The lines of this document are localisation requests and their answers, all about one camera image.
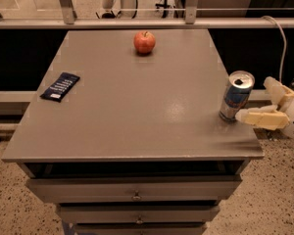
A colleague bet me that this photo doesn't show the red apple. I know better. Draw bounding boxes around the red apple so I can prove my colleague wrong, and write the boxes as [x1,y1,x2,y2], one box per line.
[133,30,156,54]

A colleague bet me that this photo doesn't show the middle grey drawer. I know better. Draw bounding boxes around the middle grey drawer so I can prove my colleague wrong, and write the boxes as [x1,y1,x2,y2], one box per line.
[57,204,220,224]

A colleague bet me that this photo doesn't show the top grey drawer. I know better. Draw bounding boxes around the top grey drawer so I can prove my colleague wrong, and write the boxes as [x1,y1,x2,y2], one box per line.
[26,175,241,204]

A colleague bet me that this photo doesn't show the bottom grey drawer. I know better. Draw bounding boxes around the bottom grey drawer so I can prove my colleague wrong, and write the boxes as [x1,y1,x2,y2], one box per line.
[74,223,207,235]

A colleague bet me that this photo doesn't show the grey drawer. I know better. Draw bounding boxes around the grey drawer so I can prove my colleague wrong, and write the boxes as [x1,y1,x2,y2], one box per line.
[57,204,220,224]
[26,175,241,204]
[74,223,207,235]

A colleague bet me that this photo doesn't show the grey drawer cabinet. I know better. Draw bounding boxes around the grey drawer cabinet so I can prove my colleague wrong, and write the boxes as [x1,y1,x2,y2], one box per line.
[1,28,265,235]

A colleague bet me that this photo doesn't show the grey metal railing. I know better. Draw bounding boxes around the grey metal railing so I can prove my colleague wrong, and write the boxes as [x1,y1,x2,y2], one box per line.
[0,0,294,29]

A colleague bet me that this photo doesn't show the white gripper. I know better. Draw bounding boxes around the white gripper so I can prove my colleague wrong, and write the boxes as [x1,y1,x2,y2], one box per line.
[235,76,294,140]

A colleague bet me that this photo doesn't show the blue silver redbull can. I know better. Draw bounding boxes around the blue silver redbull can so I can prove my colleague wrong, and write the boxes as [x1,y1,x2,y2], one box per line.
[220,70,255,121]

